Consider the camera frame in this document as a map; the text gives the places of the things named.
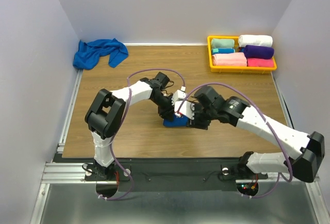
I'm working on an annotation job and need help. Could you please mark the rolled teal towel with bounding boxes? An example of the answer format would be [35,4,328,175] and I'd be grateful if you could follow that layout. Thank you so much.
[211,48,235,55]

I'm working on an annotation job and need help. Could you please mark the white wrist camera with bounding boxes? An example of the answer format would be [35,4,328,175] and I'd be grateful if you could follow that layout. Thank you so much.
[172,90,186,106]
[174,101,195,120]

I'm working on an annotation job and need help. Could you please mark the rolled white towel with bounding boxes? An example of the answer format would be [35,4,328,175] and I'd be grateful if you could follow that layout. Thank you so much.
[238,35,273,47]

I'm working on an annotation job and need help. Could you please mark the rolled hot pink towel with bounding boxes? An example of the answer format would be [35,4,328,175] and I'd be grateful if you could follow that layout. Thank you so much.
[247,58,274,67]

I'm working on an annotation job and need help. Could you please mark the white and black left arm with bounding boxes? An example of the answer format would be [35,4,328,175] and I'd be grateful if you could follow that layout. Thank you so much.
[85,72,174,180]

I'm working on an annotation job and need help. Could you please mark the yellow plastic tray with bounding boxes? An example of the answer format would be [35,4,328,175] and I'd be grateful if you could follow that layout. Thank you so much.
[207,35,277,74]

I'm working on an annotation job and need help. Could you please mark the rolled light pink towel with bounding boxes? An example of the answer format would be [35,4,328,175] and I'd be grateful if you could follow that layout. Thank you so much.
[211,53,247,67]

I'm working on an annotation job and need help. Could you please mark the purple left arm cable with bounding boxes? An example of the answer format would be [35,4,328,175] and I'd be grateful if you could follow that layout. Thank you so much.
[97,68,187,201]

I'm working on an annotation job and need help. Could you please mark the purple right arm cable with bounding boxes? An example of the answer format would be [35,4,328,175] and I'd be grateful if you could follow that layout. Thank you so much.
[175,82,293,199]

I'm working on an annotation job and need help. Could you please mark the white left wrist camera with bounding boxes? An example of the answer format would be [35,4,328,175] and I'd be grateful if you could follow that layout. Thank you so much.
[172,90,186,106]

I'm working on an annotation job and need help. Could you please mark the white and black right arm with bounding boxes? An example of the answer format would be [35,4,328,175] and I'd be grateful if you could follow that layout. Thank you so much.
[189,85,325,183]

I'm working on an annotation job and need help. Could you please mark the aluminium table frame rail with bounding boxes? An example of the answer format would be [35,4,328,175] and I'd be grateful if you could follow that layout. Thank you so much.
[32,70,329,223]

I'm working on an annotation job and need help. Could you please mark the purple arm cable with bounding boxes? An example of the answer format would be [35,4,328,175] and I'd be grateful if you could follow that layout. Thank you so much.
[97,68,187,201]
[175,82,293,199]

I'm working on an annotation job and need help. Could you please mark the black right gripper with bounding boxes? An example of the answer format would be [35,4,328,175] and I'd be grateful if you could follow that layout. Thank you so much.
[186,100,216,130]

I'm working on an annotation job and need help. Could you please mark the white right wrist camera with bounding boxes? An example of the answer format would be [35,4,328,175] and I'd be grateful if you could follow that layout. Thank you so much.
[174,101,195,120]

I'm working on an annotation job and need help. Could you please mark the rolled purple towel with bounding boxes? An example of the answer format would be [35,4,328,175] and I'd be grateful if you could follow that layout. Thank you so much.
[243,45,274,59]

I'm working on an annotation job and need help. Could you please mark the blue microfibre towel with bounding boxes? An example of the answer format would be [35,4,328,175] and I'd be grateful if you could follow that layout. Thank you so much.
[163,115,188,128]

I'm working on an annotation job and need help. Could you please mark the rolled mint green towel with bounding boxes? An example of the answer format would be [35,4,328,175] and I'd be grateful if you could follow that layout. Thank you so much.
[210,38,235,48]

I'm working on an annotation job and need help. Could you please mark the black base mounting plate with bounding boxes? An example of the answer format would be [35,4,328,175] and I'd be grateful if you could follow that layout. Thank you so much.
[85,157,269,193]

